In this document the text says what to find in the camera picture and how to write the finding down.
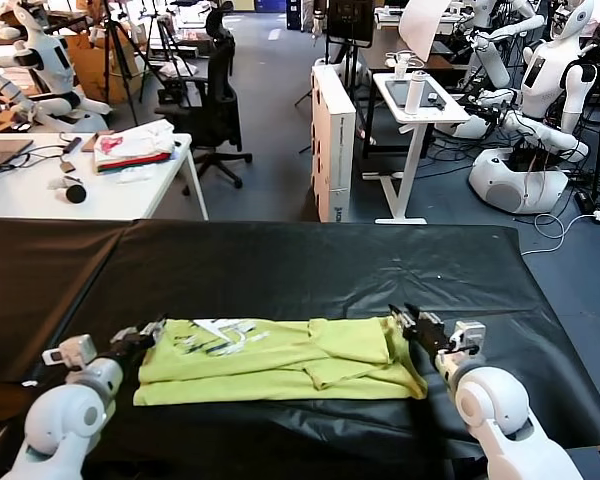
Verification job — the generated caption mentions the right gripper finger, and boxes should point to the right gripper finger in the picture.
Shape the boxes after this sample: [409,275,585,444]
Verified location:
[388,303,416,338]
[404,302,446,332]

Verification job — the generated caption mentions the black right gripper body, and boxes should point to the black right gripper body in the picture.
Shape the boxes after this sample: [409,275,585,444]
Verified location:
[403,323,457,370]

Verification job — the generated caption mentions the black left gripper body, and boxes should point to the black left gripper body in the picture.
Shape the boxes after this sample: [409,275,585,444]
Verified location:
[109,328,155,362]

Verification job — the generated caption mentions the yellow-green t-shirt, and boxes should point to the yellow-green t-shirt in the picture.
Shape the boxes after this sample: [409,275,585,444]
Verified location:
[132,315,429,407]

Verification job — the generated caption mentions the stack of folded clothes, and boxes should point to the stack of folded clothes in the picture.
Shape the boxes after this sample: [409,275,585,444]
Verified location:
[92,120,177,176]

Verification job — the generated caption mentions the small black table cover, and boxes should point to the small black table cover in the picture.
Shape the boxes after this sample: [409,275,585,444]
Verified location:
[0,217,141,386]

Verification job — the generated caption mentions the white office desk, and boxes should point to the white office desk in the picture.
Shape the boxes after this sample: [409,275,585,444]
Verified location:
[0,132,210,222]

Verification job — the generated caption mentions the large black table cover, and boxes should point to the large black table cover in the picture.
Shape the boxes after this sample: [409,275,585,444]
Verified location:
[0,218,600,480]

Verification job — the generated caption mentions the white crumpled bag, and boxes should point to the white crumpled bag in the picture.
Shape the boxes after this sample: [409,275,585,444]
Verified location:
[117,167,155,185]

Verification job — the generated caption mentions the small white device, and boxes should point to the small white device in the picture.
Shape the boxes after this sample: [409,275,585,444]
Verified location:
[47,174,84,194]

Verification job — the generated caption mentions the tall white cardboard box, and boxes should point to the tall white cardboard box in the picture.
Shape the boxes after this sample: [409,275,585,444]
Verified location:
[309,64,357,224]

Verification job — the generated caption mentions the small white standing desk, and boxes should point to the small white standing desk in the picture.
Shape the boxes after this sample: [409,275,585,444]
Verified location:
[362,72,473,226]

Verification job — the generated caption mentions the black office chair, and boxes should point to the black office chair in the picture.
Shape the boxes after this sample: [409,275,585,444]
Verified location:
[154,0,254,197]

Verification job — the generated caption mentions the white water bottle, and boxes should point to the white water bottle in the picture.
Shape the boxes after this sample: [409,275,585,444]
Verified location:
[404,70,427,117]

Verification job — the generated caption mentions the dark tablet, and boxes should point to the dark tablet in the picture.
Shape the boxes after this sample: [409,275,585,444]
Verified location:
[384,79,447,110]

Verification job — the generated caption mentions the grey laptop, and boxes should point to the grey laptop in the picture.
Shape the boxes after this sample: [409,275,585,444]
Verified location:
[0,139,34,176]

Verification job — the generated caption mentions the white headset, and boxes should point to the white headset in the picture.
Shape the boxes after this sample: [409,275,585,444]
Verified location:
[385,50,425,81]

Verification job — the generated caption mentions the white humanoid robot, wheeled base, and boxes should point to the white humanoid robot, wheeled base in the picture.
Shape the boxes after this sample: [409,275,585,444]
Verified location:
[438,0,600,216]

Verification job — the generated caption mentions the brown cardboard box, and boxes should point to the brown cardboard box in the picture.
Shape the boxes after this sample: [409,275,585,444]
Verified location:
[62,32,146,105]

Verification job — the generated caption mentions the brown wooden table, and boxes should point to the brown wooden table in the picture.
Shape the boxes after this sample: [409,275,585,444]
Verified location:
[358,23,455,77]

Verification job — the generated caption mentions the tall black tripod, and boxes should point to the tall black tripod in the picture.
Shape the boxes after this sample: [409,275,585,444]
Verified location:
[97,0,170,127]

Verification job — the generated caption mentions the short black tripod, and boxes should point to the short black tripod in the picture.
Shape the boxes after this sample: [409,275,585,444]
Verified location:
[138,13,194,107]

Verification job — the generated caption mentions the white humanoid robot, black waist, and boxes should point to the white humanoid robot, black waist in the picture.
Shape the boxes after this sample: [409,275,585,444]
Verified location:
[0,1,114,134]

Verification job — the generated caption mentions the white curved board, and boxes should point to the white curved board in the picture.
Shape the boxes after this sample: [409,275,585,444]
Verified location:
[398,0,452,64]

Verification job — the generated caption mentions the black monitor on stand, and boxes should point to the black monitor on stand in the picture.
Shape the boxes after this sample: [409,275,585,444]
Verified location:
[293,0,379,160]

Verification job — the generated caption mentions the blue storage cabinet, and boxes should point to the blue storage cabinet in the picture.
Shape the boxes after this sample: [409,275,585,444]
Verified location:
[283,0,315,30]

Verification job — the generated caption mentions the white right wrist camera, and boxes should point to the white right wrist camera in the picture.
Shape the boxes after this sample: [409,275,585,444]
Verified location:
[448,320,487,357]

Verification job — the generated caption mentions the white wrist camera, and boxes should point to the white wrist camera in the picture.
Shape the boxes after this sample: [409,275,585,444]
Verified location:
[42,334,98,370]
[448,320,487,357]

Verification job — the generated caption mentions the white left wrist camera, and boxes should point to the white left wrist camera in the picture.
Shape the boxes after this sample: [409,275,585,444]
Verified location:
[42,334,98,370]

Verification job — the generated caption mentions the white floor cable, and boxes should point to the white floor cable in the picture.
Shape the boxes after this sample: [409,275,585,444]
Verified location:
[519,213,597,258]

